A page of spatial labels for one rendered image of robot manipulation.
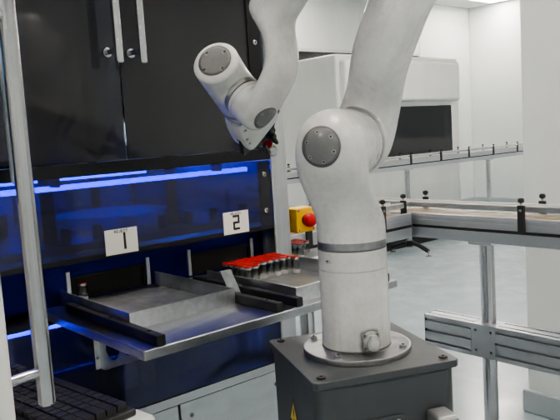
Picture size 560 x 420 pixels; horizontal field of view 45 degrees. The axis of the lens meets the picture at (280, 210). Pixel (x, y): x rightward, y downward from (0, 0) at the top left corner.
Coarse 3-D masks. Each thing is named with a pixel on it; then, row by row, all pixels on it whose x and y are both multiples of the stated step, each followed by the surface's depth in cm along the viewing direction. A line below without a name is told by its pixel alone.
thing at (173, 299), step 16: (160, 272) 175; (144, 288) 172; (160, 288) 171; (176, 288) 170; (192, 288) 164; (208, 288) 158; (224, 288) 154; (64, 304) 159; (80, 304) 152; (96, 304) 146; (112, 304) 157; (128, 304) 156; (144, 304) 155; (160, 304) 154; (176, 304) 142; (192, 304) 144; (208, 304) 147; (224, 304) 150; (128, 320) 135; (144, 320) 137; (160, 320) 139
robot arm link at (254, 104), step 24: (264, 0) 116; (288, 0) 115; (264, 24) 116; (288, 24) 118; (264, 48) 116; (288, 48) 117; (264, 72) 116; (288, 72) 118; (240, 96) 119; (264, 96) 117; (240, 120) 121; (264, 120) 121
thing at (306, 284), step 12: (300, 264) 185; (312, 264) 181; (216, 276) 171; (276, 276) 177; (288, 276) 176; (300, 276) 175; (312, 276) 174; (264, 288) 156; (276, 288) 153; (288, 288) 150; (300, 288) 149; (312, 288) 151
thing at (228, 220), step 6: (246, 210) 185; (222, 216) 180; (228, 216) 182; (240, 216) 184; (246, 216) 185; (228, 222) 182; (240, 222) 184; (246, 222) 185; (228, 228) 182; (240, 228) 184; (246, 228) 186; (228, 234) 182
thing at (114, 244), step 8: (104, 232) 158; (112, 232) 160; (120, 232) 161; (128, 232) 162; (136, 232) 164; (112, 240) 160; (120, 240) 161; (128, 240) 163; (136, 240) 164; (112, 248) 160; (120, 248) 161; (128, 248) 163; (136, 248) 164
